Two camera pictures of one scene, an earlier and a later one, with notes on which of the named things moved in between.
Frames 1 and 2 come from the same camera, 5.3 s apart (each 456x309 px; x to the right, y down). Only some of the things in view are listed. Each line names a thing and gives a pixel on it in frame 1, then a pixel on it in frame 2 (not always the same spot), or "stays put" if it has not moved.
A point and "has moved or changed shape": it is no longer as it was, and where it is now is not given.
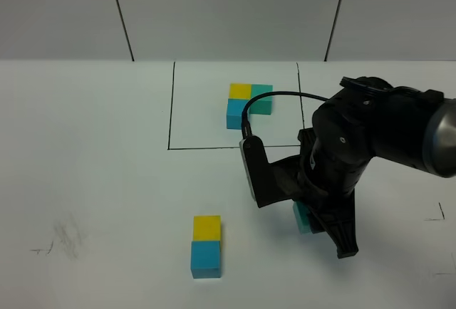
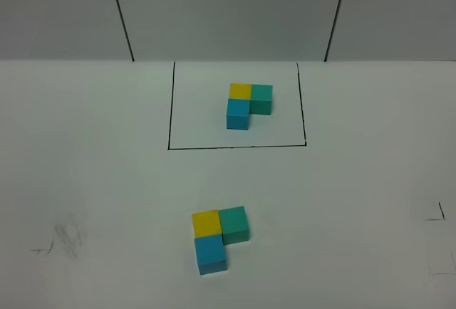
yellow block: [206, 228] has moved or changed shape
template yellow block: [239, 91] stays put
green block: [302, 216] → [234, 225]
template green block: [261, 105] stays put
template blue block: [234, 110] stays put
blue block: [206, 257] has moved or changed shape
